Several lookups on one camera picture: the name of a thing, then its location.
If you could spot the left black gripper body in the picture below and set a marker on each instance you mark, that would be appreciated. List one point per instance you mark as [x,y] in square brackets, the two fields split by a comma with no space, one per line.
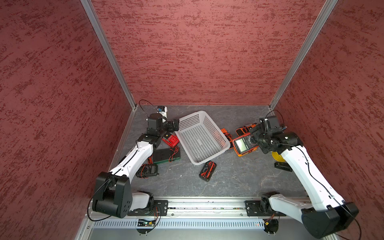
[168,127]

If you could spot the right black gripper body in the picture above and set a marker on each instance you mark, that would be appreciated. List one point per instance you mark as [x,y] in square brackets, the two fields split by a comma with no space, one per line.
[261,136]

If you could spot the small red multimeter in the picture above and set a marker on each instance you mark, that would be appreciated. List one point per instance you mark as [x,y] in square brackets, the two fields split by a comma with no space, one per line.
[171,140]

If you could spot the large red black multimeter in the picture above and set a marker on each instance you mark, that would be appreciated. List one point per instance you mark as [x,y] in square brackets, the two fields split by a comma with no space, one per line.
[245,144]

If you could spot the green multimeter face down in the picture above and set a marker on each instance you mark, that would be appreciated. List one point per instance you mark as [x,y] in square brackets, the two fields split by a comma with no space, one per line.
[166,155]

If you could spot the small black multimeter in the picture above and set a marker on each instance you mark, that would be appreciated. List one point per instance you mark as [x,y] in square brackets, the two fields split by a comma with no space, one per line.
[147,170]

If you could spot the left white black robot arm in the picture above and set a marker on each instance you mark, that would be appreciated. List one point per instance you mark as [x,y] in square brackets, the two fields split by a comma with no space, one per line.
[113,195]

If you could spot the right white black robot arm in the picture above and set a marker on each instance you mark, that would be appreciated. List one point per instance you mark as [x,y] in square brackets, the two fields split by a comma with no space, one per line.
[327,213]

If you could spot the orange multimeter with leads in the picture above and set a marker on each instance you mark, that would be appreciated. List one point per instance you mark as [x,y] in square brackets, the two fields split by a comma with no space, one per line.
[244,129]

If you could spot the white plastic perforated basket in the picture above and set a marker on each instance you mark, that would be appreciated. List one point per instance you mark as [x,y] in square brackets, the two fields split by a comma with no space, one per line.
[201,138]

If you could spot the black multimeter with red leads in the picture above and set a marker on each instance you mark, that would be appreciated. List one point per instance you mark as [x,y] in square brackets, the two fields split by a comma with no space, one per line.
[207,171]

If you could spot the yellow cup with batteries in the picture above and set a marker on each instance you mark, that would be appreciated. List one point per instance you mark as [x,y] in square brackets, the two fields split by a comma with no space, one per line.
[278,157]

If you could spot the orange clamp meter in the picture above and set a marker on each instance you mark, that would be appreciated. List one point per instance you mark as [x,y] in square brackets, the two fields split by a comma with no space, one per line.
[229,137]

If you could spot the small black box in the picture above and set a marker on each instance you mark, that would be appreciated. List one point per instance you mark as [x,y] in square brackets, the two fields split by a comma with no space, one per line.
[283,166]

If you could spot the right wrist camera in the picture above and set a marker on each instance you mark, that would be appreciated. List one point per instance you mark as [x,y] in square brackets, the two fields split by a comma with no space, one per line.
[270,122]

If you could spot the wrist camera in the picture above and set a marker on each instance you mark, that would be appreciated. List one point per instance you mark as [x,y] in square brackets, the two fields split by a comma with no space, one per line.
[163,110]
[270,122]

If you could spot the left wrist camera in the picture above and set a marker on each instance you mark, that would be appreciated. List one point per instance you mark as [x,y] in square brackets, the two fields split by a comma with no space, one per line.
[163,110]

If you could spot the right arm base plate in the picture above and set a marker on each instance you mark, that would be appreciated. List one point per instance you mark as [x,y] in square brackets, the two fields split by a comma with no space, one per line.
[260,209]

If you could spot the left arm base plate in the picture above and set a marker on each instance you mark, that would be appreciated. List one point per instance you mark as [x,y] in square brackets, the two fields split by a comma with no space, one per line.
[155,207]

